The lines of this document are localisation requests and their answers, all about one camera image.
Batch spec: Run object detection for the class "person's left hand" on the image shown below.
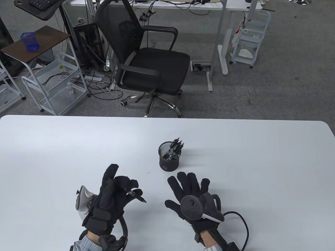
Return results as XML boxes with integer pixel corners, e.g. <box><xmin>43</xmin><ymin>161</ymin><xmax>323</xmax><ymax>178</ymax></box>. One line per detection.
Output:
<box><xmin>82</xmin><ymin>164</ymin><xmax>143</xmax><ymax>234</ymax></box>

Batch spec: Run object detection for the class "white cart with brown top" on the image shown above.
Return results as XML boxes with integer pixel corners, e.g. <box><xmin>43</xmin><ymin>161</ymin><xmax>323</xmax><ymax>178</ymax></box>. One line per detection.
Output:
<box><xmin>0</xmin><ymin>25</ymin><xmax>91</xmax><ymax>116</ymax></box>

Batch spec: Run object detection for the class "black mesh office chair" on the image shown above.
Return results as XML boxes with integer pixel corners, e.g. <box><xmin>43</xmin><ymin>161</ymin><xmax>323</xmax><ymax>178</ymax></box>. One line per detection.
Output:
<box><xmin>95</xmin><ymin>0</ymin><xmax>191</xmax><ymax>118</ymax></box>

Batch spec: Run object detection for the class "black keyboard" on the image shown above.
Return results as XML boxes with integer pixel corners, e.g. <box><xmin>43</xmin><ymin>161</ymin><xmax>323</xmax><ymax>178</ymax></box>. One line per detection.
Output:
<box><xmin>28</xmin><ymin>0</ymin><xmax>60</xmax><ymax>11</ymax></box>

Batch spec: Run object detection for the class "person's right hand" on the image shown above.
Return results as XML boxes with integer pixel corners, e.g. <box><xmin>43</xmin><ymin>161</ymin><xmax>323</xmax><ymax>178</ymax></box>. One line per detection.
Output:
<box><xmin>165</xmin><ymin>172</ymin><xmax>225</xmax><ymax>242</ymax></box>

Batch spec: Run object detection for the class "black cable in basket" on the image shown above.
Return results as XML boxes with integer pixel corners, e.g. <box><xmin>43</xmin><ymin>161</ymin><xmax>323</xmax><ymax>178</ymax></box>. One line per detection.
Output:
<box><xmin>41</xmin><ymin>72</ymin><xmax>70</xmax><ymax>86</ymax></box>

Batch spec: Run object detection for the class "pale tiered rolling cart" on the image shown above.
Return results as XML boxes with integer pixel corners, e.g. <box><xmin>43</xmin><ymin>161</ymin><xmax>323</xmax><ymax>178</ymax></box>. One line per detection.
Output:
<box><xmin>230</xmin><ymin>10</ymin><xmax>271</xmax><ymax>69</ymax></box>

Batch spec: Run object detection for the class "metal floor socket box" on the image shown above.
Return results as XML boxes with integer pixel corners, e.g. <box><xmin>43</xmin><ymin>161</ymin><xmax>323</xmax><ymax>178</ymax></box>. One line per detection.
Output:
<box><xmin>191</xmin><ymin>61</ymin><xmax>211</xmax><ymax>72</ymax></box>

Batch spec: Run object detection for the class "black mesh pen holder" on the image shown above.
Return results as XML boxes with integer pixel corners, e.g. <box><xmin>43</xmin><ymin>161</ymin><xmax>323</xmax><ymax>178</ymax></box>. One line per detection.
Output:
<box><xmin>158</xmin><ymin>141</ymin><xmax>181</xmax><ymax>172</ymax></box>

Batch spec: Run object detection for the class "black keyboard stand tray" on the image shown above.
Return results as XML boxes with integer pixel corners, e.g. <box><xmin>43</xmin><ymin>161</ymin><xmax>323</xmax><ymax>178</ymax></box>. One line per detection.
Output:
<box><xmin>14</xmin><ymin>0</ymin><xmax>72</xmax><ymax>34</ymax></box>

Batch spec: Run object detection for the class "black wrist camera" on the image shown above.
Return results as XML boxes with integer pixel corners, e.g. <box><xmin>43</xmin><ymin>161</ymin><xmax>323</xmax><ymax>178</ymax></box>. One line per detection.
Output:
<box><xmin>99</xmin><ymin>234</ymin><xmax>127</xmax><ymax>249</ymax></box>

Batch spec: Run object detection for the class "white power strip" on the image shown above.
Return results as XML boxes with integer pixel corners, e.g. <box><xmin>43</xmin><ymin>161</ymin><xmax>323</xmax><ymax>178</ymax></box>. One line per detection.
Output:
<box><xmin>77</xmin><ymin>75</ymin><xmax>103</xmax><ymax>82</ymax></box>

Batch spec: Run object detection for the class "person's left forearm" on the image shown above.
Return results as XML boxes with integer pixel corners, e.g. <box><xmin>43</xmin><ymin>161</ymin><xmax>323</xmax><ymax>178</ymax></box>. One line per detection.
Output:
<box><xmin>70</xmin><ymin>230</ymin><xmax>105</xmax><ymax>251</ymax></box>

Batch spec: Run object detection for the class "tangle of floor cables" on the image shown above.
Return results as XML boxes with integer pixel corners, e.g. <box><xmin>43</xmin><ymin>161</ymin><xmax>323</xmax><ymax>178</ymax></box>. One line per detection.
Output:
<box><xmin>71</xmin><ymin>39</ymin><xmax>123</xmax><ymax>101</ymax></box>

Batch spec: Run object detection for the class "person's right forearm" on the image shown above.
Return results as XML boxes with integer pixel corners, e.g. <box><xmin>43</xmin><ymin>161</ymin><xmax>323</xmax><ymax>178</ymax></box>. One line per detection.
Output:
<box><xmin>200</xmin><ymin>229</ymin><xmax>231</xmax><ymax>251</ymax></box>

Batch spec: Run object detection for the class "blue mesh pen holder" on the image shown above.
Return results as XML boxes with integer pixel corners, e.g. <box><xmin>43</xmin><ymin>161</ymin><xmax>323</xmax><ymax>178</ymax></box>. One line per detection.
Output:
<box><xmin>20</xmin><ymin>32</ymin><xmax>40</xmax><ymax>51</ymax></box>

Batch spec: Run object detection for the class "black computer tower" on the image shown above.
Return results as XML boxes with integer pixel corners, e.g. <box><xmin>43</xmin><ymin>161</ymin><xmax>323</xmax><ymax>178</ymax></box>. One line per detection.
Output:
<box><xmin>71</xmin><ymin>23</ymin><xmax>103</xmax><ymax>70</ymax></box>

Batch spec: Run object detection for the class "white metal leg desk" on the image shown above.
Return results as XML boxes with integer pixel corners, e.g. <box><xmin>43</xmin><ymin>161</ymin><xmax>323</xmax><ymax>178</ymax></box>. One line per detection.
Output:
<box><xmin>63</xmin><ymin>0</ymin><xmax>263</xmax><ymax>92</ymax></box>

